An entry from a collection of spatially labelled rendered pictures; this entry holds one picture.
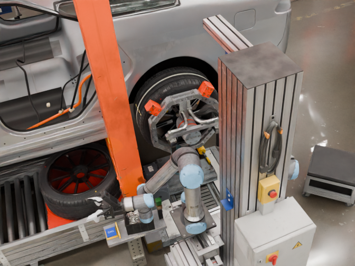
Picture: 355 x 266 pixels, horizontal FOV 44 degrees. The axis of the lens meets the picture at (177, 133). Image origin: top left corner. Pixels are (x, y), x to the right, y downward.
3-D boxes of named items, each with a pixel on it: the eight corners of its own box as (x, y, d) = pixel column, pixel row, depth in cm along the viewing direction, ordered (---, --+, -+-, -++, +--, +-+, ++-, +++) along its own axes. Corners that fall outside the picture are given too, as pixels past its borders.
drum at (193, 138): (192, 124, 336) (191, 111, 326) (203, 142, 321) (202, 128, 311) (175, 129, 333) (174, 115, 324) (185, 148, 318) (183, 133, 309)
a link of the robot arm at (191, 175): (203, 214, 257) (199, 149, 220) (207, 235, 246) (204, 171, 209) (183, 217, 256) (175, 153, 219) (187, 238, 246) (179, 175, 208)
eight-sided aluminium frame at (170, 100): (217, 136, 353) (216, 82, 316) (220, 141, 349) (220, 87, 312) (153, 155, 343) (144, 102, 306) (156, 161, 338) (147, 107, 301)
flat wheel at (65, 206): (100, 149, 397) (95, 130, 381) (139, 192, 357) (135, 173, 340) (33, 184, 372) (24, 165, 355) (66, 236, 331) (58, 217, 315)
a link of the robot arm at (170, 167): (183, 133, 226) (130, 188, 249) (186, 148, 218) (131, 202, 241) (200, 142, 232) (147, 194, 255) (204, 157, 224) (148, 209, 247)
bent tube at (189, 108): (208, 105, 320) (208, 94, 313) (219, 121, 307) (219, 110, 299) (186, 112, 317) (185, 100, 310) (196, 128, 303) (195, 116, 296)
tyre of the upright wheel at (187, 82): (204, 127, 379) (217, 62, 337) (214, 145, 362) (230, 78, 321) (130, 138, 358) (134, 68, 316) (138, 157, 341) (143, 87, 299)
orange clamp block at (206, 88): (204, 92, 320) (211, 82, 316) (208, 98, 315) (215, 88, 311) (197, 89, 316) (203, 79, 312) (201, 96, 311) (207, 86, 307)
